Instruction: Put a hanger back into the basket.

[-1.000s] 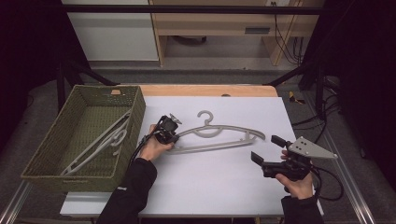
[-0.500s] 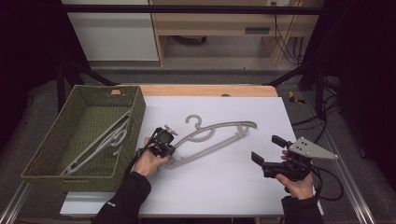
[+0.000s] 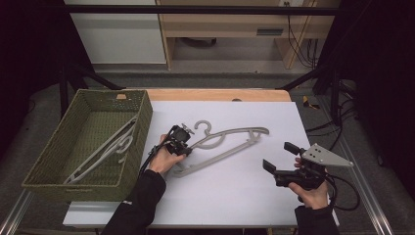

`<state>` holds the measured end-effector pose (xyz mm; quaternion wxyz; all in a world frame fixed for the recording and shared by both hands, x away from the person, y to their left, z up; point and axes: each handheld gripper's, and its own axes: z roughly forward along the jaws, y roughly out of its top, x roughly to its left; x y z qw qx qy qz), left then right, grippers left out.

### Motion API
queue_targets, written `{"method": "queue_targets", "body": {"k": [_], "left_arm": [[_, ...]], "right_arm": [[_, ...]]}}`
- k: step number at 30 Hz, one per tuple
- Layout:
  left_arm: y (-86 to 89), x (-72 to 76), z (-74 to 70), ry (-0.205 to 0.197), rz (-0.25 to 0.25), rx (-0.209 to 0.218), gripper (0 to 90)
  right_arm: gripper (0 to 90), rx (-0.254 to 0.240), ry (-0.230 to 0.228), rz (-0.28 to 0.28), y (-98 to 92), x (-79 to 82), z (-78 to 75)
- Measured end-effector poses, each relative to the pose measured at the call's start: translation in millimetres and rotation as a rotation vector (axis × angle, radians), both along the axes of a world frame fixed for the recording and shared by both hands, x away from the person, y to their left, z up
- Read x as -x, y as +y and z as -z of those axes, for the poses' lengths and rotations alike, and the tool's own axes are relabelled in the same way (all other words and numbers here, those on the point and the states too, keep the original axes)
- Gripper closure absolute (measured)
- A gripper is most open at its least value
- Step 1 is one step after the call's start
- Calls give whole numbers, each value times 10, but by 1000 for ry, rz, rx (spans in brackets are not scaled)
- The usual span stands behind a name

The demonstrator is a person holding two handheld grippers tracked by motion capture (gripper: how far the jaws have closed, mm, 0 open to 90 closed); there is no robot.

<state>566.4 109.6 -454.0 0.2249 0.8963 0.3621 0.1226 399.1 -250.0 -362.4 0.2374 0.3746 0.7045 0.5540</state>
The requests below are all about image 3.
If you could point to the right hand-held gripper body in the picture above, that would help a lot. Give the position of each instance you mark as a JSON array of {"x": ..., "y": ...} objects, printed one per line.
[{"x": 321, "y": 158}]

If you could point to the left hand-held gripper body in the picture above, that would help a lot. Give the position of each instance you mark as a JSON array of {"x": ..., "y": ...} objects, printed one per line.
[{"x": 178, "y": 137}]

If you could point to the grey plastic hanger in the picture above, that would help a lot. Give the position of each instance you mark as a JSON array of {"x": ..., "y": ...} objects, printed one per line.
[
  {"x": 98, "y": 160},
  {"x": 125, "y": 143},
  {"x": 225, "y": 155}
]

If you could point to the green woven basket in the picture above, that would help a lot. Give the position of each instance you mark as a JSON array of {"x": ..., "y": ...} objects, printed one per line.
[{"x": 94, "y": 192}]

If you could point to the person's left hand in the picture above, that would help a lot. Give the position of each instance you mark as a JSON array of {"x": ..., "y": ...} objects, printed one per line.
[{"x": 161, "y": 160}]

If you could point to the person's right hand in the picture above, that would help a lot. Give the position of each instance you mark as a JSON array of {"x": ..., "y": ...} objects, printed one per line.
[{"x": 313, "y": 197}]

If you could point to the white table board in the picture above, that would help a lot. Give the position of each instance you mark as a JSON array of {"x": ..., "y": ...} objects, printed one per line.
[{"x": 235, "y": 196}]

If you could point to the yellow and black floor tool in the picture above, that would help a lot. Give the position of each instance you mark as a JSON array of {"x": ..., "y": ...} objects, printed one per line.
[{"x": 308, "y": 103}]

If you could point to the black metal stand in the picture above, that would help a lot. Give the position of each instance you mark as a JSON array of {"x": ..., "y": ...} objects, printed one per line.
[
  {"x": 334, "y": 88},
  {"x": 78, "y": 78}
]

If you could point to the white cabinet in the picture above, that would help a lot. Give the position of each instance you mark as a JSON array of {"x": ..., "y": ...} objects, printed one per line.
[{"x": 120, "y": 36}]

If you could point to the light wooden desk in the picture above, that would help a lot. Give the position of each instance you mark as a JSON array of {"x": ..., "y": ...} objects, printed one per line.
[{"x": 221, "y": 24}]

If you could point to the aluminium rail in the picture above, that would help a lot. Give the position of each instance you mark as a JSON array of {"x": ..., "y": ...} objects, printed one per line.
[
  {"x": 16, "y": 212},
  {"x": 365, "y": 189}
]

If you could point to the black frame bar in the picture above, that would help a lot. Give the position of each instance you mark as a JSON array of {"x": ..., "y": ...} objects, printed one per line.
[{"x": 195, "y": 9}]

